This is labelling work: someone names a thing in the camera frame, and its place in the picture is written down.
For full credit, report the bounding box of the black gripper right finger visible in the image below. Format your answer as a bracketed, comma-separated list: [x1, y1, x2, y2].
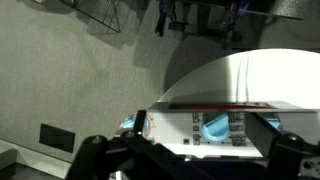
[244, 112, 320, 180]

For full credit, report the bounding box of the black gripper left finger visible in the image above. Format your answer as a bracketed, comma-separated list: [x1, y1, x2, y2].
[66, 109, 174, 180]

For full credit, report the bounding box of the blue stove knob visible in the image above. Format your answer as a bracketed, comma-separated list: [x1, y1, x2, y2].
[265, 113, 284, 131]
[201, 113, 231, 143]
[119, 113, 152, 135]

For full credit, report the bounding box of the white toy stove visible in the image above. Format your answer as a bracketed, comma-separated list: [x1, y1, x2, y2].
[118, 99, 320, 160]

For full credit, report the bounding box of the purple clamp with orange trigger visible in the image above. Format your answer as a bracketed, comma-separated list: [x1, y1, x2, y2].
[219, 0, 252, 50]

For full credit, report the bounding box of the black mounting platform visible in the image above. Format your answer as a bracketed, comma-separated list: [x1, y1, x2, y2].
[176, 0, 305, 51]

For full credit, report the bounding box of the purple black bar clamp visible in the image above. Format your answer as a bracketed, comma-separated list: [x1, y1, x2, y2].
[154, 0, 178, 37]

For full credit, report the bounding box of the white round pedestal table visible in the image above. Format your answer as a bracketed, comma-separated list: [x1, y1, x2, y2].
[157, 48, 320, 111]

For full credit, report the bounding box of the black wire frame stand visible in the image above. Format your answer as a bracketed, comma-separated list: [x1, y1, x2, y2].
[59, 0, 122, 34]

